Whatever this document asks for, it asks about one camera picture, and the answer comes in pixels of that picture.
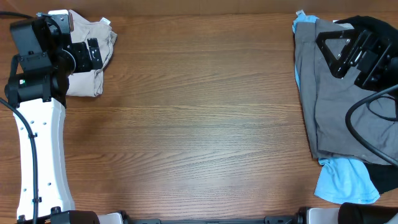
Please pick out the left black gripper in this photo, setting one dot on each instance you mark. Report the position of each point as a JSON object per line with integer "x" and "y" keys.
{"x": 80, "y": 51}

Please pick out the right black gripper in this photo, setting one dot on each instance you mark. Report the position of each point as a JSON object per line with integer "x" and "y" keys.
{"x": 365, "y": 46}

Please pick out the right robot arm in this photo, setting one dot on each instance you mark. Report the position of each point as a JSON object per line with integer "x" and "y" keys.
{"x": 355, "y": 213}

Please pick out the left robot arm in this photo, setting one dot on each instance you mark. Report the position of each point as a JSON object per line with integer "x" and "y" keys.
{"x": 36, "y": 94}

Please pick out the grey shorts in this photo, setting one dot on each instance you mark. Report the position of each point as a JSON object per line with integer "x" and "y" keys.
{"x": 335, "y": 97}

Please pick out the black garment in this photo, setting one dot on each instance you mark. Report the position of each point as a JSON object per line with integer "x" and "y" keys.
{"x": 384, "y": 177}

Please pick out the light blue garment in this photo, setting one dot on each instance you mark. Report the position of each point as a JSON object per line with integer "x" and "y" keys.
{"x": 341, "y": 179}

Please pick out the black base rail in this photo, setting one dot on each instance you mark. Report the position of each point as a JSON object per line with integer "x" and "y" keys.
{"x": 121, "y": 217}

